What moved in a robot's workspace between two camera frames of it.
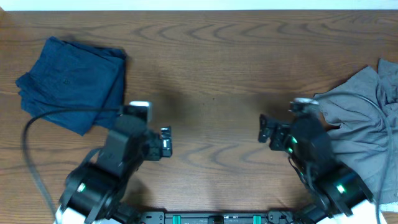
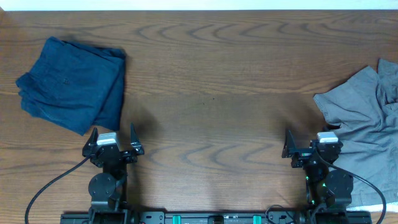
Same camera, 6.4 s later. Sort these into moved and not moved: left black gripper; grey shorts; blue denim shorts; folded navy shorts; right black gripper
Moved: right black gripper; left black gripper
Not moved: folded navy shorts; grey shorts; blue denim shorts
